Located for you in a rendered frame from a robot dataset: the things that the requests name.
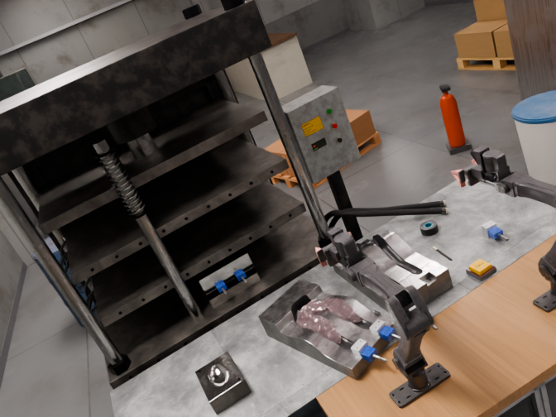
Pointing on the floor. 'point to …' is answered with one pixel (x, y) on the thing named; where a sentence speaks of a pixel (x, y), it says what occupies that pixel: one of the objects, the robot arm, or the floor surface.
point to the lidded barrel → (538, 135)
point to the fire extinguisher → (452, 122)
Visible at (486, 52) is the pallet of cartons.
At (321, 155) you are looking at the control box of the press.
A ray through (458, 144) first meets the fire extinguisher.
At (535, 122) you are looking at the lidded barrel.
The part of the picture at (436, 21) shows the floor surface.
